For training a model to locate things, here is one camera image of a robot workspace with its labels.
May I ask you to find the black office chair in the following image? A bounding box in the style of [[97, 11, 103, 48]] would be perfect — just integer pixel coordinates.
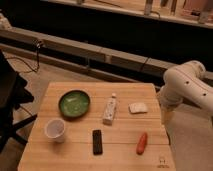
[[0, 50, 37, 153]]

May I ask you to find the green ceramic bowl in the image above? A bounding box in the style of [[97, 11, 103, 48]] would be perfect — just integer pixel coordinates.
[[58, 90, 90, 118]]

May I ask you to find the orange carrot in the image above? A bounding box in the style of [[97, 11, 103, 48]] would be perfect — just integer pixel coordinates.
[[136, 133, 148, 155]]

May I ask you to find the white sponge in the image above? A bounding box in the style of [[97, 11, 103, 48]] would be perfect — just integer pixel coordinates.
[[129, 103, 148, 114]]

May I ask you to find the black cable on floor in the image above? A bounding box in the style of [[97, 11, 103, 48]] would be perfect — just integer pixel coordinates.
[[4, 39, 45, 74]]

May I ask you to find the wooden table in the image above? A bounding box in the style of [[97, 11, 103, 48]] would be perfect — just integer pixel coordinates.
[[18, 82, 176, 171]]

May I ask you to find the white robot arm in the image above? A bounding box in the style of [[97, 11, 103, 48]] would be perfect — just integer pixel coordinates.
[[157, 60, 213, 126]]

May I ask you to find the black remote control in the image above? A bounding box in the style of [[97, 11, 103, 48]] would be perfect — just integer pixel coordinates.
[[92, 130, 103, 155]]

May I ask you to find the white plastic bottle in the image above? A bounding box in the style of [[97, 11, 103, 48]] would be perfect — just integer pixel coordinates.
[[103, 93, 116, 125]]

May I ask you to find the white paper cup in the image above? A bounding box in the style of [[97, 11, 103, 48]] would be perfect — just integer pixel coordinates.
[[44, 118, 66, 143]]

